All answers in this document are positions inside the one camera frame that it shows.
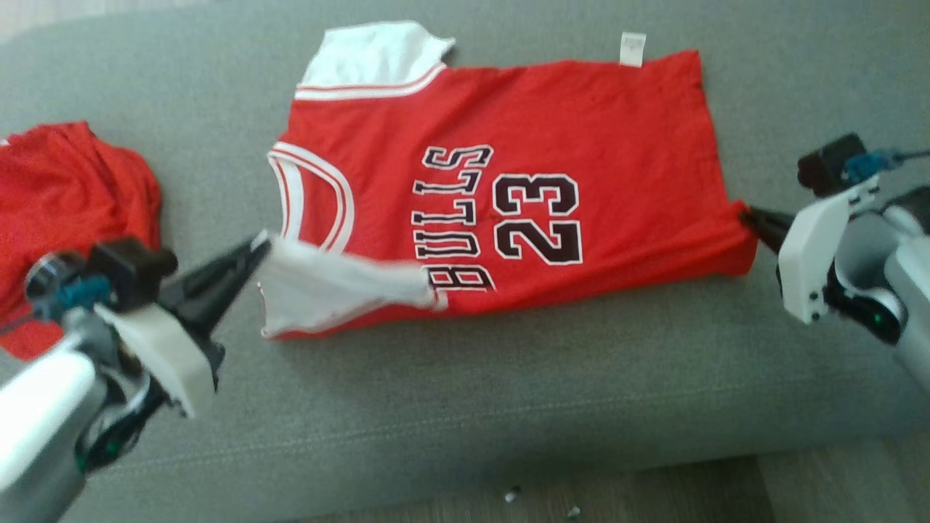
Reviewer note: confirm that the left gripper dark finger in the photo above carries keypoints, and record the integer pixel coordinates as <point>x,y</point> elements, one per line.
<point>218,309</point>
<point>211,276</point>

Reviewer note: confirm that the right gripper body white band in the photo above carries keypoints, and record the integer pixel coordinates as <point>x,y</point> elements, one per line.
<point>806,254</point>

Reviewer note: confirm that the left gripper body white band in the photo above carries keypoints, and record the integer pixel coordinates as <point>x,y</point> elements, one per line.
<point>171,356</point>

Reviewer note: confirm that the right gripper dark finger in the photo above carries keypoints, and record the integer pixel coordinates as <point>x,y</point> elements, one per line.
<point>769,236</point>
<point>774,220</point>

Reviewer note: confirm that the red shorts white stripes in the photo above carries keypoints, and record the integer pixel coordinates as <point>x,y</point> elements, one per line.
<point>65,203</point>

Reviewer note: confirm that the red Bulls 23 jersey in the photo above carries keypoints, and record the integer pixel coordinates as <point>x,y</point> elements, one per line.
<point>581,123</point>

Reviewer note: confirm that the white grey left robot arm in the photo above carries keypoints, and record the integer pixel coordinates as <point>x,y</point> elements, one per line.
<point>43,407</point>

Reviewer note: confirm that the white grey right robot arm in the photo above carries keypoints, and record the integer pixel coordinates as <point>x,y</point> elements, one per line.
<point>908,276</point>

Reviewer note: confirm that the grey sofa seat cushion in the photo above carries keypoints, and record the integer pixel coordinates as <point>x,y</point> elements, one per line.
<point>465,392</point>

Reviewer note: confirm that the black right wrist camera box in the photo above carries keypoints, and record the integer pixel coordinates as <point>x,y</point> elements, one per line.
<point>828,167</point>

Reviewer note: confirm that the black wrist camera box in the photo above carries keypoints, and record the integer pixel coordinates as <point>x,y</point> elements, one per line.
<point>131,265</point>
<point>828,167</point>

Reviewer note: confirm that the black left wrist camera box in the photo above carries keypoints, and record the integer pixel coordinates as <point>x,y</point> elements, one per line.
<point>131,265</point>

